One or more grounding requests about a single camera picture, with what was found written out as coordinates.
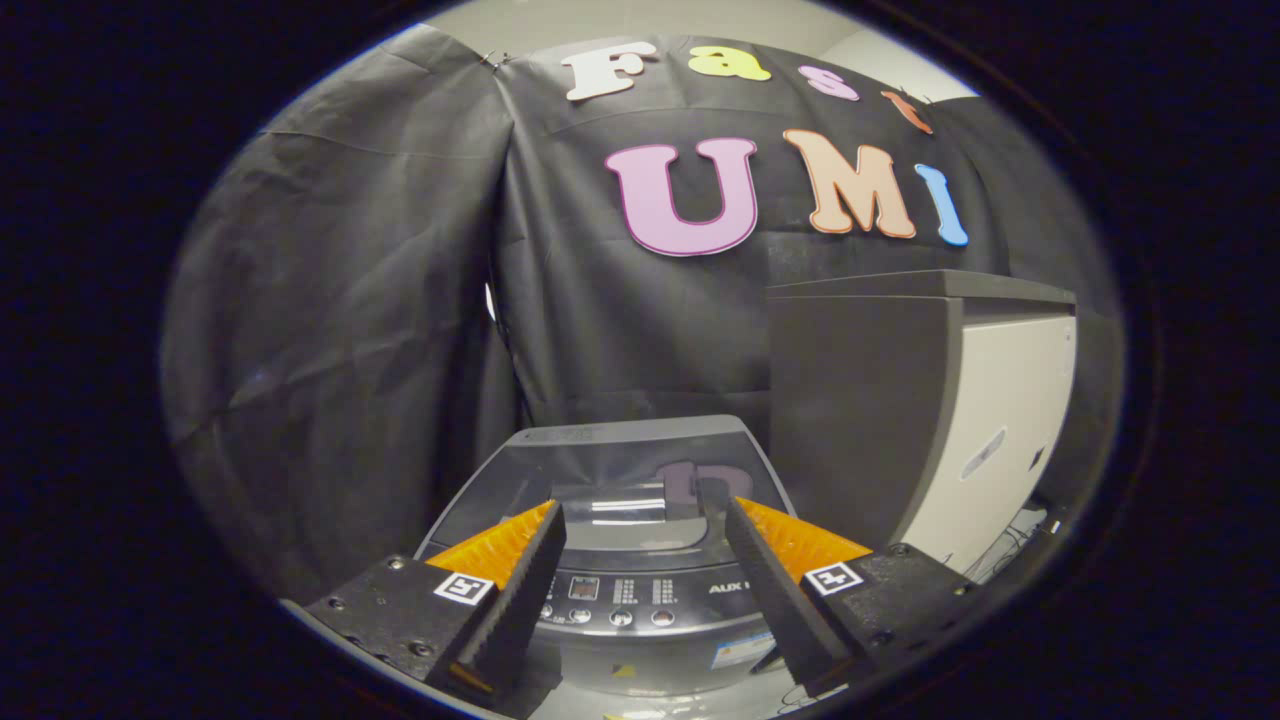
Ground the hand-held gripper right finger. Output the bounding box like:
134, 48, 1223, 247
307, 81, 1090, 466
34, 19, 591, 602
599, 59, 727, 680
724, 497, 976, 697

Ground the dark glass washing machine lid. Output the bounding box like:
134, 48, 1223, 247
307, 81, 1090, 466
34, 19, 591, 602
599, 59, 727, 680
425, 415, 798, 553

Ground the grey and cream cabinet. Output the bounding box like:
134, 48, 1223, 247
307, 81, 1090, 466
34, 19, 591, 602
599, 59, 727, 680
765, 270, 1079, 579

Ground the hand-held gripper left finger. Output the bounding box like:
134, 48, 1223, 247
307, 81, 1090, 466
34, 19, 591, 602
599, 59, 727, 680
300, 500, 567, 703

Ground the black backdrop cloth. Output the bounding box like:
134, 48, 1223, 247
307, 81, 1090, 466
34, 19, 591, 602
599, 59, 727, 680
160, 25, 1123, 601

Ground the grey washing machine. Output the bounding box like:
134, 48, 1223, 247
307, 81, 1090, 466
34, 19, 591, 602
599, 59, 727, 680
415, 415, 803, 703

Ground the tangle of floor cables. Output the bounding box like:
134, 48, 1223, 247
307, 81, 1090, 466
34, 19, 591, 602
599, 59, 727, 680
955, 498, 1056, 586

